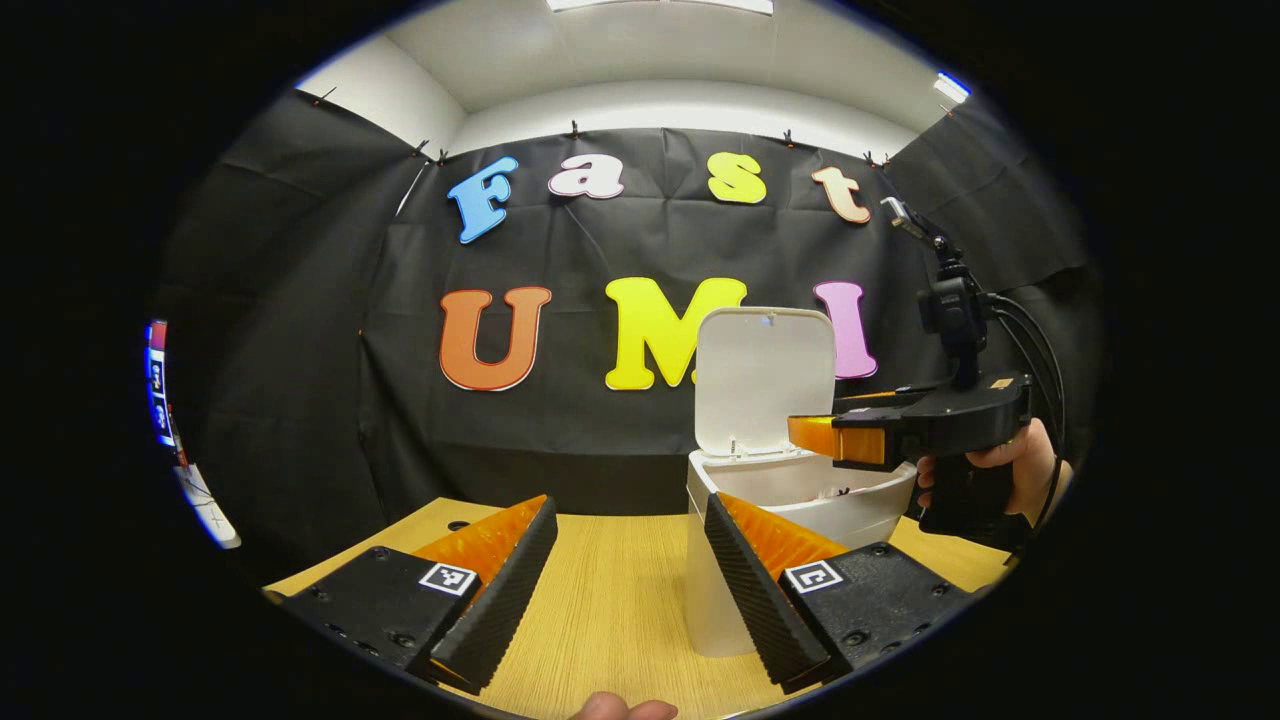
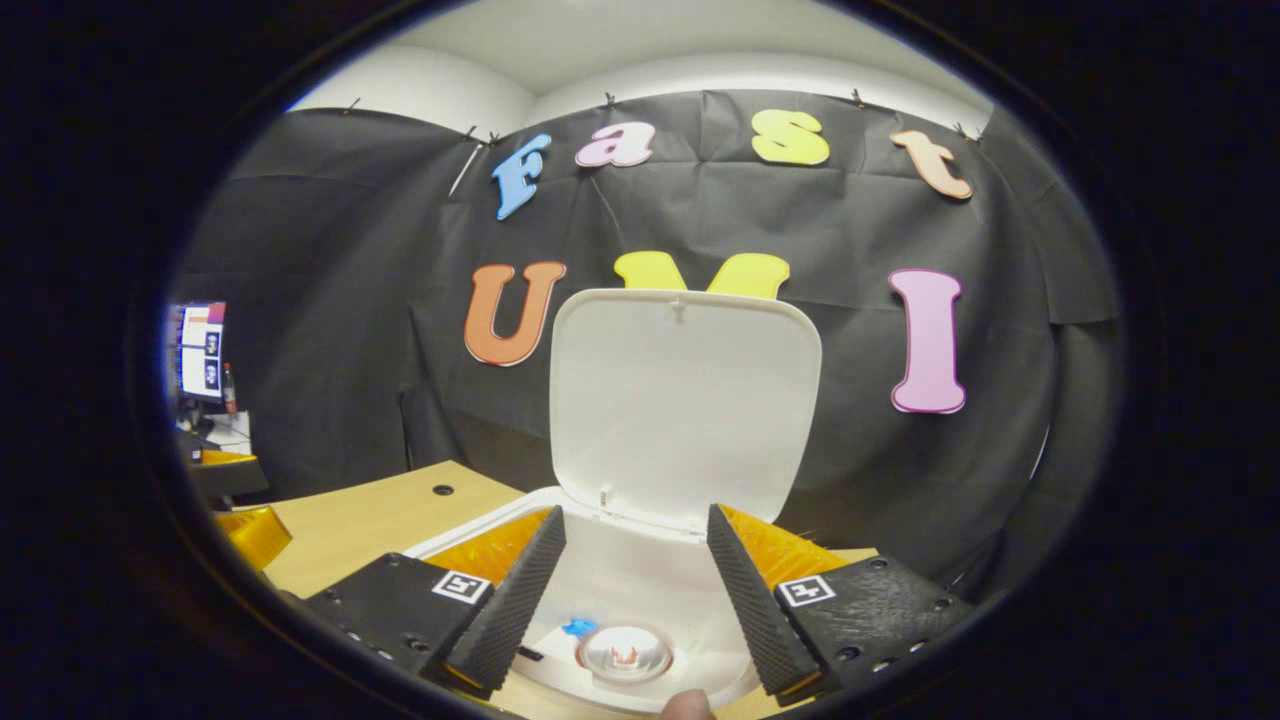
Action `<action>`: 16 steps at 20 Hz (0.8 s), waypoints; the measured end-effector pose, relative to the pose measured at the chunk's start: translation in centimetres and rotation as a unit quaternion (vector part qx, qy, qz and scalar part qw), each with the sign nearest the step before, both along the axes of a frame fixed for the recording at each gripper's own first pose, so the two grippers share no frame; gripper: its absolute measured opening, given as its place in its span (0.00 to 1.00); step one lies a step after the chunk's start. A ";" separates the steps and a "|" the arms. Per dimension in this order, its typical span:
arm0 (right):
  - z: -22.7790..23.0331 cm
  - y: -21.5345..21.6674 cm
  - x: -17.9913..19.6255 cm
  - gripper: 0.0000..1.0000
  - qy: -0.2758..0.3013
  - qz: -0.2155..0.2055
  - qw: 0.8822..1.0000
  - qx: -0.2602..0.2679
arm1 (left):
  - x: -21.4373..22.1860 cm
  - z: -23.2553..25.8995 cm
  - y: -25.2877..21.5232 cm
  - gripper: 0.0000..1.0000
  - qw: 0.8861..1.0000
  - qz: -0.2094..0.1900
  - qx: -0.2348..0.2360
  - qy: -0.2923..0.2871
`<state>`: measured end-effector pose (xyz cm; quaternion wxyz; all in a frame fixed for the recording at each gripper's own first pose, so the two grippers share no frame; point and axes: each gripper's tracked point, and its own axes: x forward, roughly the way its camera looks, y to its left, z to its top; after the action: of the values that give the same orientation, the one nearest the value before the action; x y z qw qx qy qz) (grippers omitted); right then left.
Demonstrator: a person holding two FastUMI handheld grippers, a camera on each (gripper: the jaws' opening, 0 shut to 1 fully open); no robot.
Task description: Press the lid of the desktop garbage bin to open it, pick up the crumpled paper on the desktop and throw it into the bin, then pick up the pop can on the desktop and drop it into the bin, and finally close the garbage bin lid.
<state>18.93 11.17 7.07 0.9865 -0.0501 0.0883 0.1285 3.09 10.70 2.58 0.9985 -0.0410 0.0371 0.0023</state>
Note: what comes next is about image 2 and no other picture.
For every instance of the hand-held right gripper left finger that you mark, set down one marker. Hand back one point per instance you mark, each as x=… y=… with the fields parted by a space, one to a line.
x=520 y=600

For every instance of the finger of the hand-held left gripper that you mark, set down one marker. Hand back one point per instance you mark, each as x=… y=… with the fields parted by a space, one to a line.
x=255 y=535
x=235 y=478

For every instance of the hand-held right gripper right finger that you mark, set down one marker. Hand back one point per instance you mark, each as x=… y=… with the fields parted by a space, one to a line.
x=755 y=610

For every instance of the blue paper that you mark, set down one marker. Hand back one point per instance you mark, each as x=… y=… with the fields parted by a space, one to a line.
x=580 y=628

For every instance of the red pop can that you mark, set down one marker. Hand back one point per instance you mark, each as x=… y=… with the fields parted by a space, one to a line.
x=625 y=655

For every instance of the white desktop garbage bin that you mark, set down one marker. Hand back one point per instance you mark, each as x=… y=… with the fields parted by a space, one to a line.
x=680 y=400

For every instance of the wooden desktop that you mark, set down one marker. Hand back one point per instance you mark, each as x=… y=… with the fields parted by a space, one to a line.
x=380 y=520

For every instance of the white side table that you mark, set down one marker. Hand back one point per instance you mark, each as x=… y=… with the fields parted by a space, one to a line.
x=232 y=435

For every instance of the red bottle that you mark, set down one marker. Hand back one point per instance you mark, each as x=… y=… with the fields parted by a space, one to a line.
x=230 y=395

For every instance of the computer monitor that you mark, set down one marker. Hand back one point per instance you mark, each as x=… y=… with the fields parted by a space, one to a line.
x=200 y=350

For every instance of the black backdrop cloth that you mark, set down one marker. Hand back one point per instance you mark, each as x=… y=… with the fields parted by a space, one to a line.
x=350 y=300

